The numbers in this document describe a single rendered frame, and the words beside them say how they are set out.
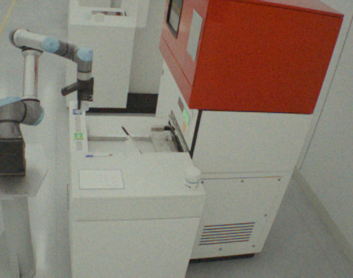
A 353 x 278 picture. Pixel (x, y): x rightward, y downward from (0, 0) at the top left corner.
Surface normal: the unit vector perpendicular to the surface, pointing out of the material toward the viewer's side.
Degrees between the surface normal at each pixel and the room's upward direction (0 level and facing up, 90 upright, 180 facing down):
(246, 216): 90
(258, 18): 90
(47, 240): 0
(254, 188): 90
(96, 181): 0
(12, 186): 0
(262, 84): 90
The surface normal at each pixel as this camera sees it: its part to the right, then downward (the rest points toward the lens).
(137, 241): 0.22, 0.55
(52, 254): 0.15, -0.83
